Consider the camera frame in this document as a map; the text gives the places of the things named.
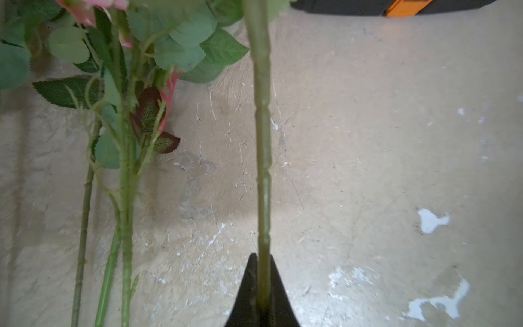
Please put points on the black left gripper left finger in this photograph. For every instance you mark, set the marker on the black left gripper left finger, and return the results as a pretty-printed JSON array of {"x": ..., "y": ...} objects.
[{"x": 244, "y": 312}]

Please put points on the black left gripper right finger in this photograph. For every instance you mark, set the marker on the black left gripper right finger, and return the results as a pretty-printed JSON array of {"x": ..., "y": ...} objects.
[{"x": 280, "y": 312}]

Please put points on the large pink rose stem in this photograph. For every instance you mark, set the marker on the large pink rose stem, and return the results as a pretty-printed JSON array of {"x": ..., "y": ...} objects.
[{"x": 88, "y": 186}]

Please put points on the black tool case orange latch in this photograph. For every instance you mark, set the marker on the black tool case orange latch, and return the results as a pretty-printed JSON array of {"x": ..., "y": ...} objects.
[{"x": 388, "y": 8}]

